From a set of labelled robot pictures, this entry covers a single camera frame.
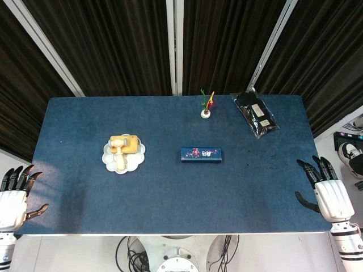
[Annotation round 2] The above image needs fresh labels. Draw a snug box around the black device with lights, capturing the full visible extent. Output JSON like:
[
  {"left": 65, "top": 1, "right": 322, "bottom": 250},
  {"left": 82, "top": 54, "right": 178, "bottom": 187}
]
[{"left": 333, "top": 130, "right": 363, "bottom": 151}]

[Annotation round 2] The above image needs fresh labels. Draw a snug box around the white partition post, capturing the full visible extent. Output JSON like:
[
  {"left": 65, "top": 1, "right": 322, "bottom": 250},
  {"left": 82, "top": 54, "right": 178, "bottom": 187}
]
[
  {"left": 2, "top": 0, "right": 86, "bottom": 97},
  {"left": 166, "top": 0, "right": 185, "bottom": 96},
  {"left": 246, "top": 0, "right": 298, "bottom": 91}
]

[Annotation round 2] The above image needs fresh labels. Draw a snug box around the yellow sponge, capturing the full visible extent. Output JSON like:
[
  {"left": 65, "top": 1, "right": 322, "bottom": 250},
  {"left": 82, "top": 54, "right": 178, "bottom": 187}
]
[{"left": 109, "top": 135, "right": 140, "bottom": 154}]

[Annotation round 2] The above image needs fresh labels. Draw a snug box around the blue pencil case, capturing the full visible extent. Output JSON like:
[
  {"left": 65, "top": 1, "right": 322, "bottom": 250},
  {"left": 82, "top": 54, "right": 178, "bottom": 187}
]
[{"left": 180, "top": 146, "right": 223, "bottom": 163}]

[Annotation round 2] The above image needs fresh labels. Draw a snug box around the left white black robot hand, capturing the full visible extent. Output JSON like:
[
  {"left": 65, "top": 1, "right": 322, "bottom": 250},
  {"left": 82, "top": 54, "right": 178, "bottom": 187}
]
[{"left": 0, "top": 164, "right": 49, "bottom": 231}]

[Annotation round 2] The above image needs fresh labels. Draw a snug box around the black cable bundle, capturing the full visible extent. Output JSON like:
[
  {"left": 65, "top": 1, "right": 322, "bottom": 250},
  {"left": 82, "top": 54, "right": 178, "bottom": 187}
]
[
  {"left": 206, "top": 234, "right": 240, "bottom": 272},
  {"left": 115, "top": 235, "right": 151, "bottom": 272}
]

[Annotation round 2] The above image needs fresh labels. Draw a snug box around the black item in plastic bag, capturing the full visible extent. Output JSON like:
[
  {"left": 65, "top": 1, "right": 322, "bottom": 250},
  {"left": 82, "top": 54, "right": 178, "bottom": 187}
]
[{"left": 230, "top": 87, "right": 280, "bottom": 139}]

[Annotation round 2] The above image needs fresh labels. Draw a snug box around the white black sneaker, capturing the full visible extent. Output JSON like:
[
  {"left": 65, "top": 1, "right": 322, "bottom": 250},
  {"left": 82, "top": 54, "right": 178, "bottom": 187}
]
[{"left": 338, "top": 142, "right": 363, "bottom": 179}]

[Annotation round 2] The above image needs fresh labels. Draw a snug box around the white flower-shaped plate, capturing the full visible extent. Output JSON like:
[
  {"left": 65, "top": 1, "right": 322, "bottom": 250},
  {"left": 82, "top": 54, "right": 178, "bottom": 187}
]
[{"left": 102, "top": 134, "right": 146, "bottom": 174}]

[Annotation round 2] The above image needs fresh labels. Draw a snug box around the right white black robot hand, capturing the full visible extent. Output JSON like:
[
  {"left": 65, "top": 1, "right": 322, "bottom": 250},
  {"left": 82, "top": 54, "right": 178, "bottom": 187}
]
[{"left": 294, "top": 155, "right": 355, "bottom": 224}]

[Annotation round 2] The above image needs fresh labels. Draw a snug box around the dark pleated curtain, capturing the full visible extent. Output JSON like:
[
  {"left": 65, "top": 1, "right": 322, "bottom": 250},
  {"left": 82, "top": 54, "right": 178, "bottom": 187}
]
[
  {"left": 0, "top": 0, "right": 74, "bottom": 164},
  {"left": 22, "top": 0, "right": 174, "bottom": 97},
  {"left": 183, "top": 0, "right": 290, "bottom": 96},
  {"left": 255, "top": 0, "right": 363, "bottom": 139}
]

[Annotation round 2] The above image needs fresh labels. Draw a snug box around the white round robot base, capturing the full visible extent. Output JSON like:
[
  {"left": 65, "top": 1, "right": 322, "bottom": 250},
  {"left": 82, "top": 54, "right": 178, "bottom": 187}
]
[{"left": 138, "top": 235, "right": 227, "bottom": 272}]

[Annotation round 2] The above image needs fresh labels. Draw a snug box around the colourful feather shuttlecock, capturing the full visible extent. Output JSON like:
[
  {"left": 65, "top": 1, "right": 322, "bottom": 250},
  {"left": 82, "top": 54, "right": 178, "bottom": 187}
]
[{"left": 200, "top": 87, "right": 217, "bottom": 119}]

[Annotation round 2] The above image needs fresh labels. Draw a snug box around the cream wooden mallet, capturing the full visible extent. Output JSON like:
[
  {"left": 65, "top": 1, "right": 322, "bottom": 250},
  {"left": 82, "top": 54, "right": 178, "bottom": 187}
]
[{"left": 111, "top": 138, "right": 129, "bottom": 171}]

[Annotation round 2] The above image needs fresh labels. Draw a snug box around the blue felt table cloth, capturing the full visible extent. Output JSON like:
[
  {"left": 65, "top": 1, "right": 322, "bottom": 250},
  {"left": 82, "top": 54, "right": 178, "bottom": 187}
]
[{"left": 15, "top": 95, "right": 335, "bottom": 235}]

